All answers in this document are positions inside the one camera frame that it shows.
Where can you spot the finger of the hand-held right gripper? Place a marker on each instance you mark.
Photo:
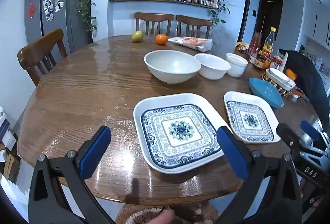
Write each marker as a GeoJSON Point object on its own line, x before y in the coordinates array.
{"type": "Point", "coordinates": [309, 130]}
{"type": "Point", "coordinates": [287, 133]}

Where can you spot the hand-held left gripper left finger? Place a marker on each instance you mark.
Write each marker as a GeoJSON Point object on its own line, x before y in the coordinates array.
{"type": "Point", "coordinates": [95, 151]}

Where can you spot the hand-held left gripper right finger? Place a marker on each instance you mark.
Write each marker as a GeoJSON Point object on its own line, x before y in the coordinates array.
{"type": "Point", "coordinates": [232, 154]}

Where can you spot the small patterned square plate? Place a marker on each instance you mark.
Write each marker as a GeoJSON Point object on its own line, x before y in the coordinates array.
{"type": "Point", "coordinates": [248, 118]}

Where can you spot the large patterned square plate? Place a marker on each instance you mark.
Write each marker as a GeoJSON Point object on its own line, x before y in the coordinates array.
{"type": "Point", "coordinates": [178, 131]}

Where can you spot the small white bowl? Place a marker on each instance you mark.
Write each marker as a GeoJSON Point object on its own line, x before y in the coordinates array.
{"type": "Point", "coordinates": [236, 69]}

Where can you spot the medium white bowl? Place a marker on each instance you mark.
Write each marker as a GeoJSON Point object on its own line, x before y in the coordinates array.
{"type": "Point", "coordinates": [212, 66]}

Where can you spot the large white bowl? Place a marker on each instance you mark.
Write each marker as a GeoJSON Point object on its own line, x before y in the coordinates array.
{"type": "Point", "coordinates": [172, 66]}

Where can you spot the blue bowl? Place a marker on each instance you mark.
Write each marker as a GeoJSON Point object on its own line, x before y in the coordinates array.
{"type": "Point", "coordinates": [265, 92]}

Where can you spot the dark cloth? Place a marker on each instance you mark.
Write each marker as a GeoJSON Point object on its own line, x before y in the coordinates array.
{"type": "Point", "coordinates": [309, 79]}

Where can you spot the beaded trivet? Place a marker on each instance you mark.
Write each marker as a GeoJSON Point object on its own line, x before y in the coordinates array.
{"type": "Point", "coordinates": [268, 79]}

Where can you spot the orange fruit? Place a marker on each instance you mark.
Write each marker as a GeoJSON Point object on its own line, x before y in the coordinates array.
{"type": "Point", "coordinates": [291, 74]}
{"type": "Point", "coordinates": [161, 39]}

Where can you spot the red label jar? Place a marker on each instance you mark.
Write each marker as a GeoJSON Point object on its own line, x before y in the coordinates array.
{"type": "Point", "coordinates": [276, 61]}

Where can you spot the brown sauce jar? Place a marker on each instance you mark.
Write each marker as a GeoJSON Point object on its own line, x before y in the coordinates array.
{"type": "Point", "coordinates": [261, 61]}

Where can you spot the white printed carton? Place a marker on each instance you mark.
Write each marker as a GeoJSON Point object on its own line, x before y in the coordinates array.
{"type": "Point", "coordinates": [9, 139]}

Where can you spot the oil bottle with yellow cap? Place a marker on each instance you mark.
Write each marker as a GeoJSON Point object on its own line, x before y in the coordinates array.
{"type": "Point", "coordinates": [268, 46]}

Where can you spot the red sauce bottle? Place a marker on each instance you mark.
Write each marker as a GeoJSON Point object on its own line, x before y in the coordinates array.
{"type": "Point", "coordinates": [254, 45]}

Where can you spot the yellow snack packet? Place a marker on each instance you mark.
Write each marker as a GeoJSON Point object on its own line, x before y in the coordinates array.
{"type": "Point", "coordinates": [241, 46]}

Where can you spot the white cabinet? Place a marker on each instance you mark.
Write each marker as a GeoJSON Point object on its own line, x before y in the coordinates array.
{"type": "Point", "coordinates": [319, 23]}

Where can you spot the dark wooden door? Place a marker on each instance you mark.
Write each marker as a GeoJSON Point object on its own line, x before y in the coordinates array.
{"type": "Point", "coordinates": [273, 20]}

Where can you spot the white snack bag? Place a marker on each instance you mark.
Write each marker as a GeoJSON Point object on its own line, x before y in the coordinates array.
{"type": "Point", "coordinates": [196, 43]}

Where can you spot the wooden chair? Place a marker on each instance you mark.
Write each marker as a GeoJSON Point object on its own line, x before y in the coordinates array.
{"type": "Point", "coordinates": [193, 21]}
{"type": "Point", "coordinates": [154, 17]}
{"type": "Point", "coordinates": [38, 46]}

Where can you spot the green pear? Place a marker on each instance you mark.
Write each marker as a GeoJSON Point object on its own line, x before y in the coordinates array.
{"type": "Point", "coordinates": [137, 37]}

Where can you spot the grey fridge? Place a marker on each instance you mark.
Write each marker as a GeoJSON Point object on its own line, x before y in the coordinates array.
{"type": "Point", "coordinates": [69, 7]}

